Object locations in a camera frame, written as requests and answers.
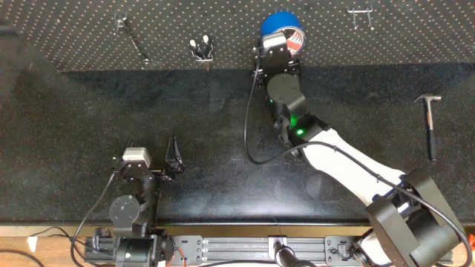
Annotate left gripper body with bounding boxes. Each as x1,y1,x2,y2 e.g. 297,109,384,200
112,159,186,183

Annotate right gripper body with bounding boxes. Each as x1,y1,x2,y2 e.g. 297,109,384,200
254,43,301,79

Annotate roll of blue tape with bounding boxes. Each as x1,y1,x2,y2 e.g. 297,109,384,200
260,10,307,57

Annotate black pegboard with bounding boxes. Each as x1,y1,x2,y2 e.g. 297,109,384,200
0,0,475,73

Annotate double metal hook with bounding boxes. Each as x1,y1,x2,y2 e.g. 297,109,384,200
346,6,375,31

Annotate wrench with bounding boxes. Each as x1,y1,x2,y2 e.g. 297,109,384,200
114,18,151,66

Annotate hammer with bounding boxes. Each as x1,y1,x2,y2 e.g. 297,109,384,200
414,93,442,162

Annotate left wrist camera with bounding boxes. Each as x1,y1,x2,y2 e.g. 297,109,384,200
122,146,152,169

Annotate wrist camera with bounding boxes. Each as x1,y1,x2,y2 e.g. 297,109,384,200
261,31,288,49
122,146,152,169

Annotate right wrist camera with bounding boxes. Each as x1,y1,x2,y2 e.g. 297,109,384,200
261,31,288,49

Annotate black handled pliers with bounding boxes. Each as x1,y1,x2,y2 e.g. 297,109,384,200
188,34,215,73

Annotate loose black cable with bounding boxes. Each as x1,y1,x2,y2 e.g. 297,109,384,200
0,248,45,267
28,226,81,248

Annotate mounting rail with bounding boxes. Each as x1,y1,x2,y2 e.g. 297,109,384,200
84,225,376,267

